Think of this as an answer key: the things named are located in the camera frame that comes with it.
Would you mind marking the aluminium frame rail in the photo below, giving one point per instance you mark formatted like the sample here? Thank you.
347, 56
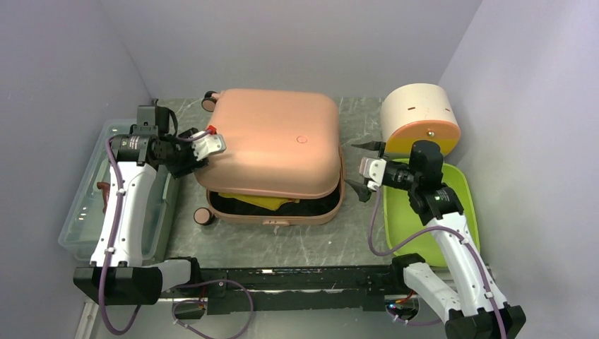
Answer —
89, 318

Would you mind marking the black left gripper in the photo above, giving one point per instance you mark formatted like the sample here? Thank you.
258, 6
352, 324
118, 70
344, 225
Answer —
190, 164

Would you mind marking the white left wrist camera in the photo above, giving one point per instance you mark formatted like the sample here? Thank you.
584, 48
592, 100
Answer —
207, 143

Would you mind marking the cream orange drawer cabinet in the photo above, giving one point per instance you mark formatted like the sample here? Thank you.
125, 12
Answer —
414, 112

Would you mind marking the yellow folded cloth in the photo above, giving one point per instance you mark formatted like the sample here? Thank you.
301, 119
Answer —
267, 202

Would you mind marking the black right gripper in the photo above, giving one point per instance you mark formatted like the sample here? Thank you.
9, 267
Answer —
373, 145

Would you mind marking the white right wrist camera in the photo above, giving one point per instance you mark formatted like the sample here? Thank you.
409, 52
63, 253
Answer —
372, 170

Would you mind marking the pink hard-shell suitcase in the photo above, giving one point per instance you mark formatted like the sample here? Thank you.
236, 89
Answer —
279, 143

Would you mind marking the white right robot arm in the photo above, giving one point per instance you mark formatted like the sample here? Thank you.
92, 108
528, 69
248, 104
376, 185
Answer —
475, 307

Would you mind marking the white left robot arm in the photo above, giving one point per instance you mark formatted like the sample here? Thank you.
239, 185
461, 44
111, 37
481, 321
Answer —
135, 159

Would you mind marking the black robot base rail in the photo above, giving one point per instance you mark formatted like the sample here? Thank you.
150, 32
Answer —
367, 288

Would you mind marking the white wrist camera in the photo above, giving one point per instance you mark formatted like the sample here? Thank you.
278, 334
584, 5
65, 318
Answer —
372, 170
207, 143

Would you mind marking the clear plastic storage box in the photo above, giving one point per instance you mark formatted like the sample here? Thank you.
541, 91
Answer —
83, 225

